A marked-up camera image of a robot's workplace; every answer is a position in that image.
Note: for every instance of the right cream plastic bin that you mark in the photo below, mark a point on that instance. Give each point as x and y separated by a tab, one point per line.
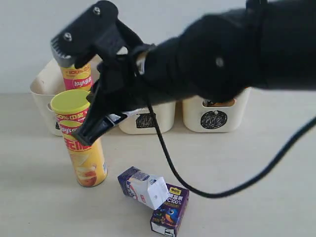
203	116

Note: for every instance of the middle cream plastic bin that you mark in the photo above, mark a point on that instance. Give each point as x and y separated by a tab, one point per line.
141	122

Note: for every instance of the pink Lays chips can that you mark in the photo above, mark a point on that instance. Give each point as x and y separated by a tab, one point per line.
77	78

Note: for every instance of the white blue milk carton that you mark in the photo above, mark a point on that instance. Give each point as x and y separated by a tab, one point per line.
150	190

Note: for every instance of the left cream plastic bin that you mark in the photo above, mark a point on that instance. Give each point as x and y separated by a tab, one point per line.
48	83

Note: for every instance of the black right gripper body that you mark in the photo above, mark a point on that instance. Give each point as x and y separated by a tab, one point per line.
121	87

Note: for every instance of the cream plastic bin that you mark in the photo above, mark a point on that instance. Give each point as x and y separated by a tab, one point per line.
141	122
48	83
203	116

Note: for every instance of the purple juice box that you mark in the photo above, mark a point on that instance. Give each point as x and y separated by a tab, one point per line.
166	220

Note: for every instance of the yellow Lays chips can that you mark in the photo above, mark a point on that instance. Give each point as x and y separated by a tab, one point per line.
70	108

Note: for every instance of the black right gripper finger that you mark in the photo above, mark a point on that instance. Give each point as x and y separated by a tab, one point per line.
94	31
105	99

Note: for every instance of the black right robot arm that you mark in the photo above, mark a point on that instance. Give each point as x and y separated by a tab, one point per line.
268	45

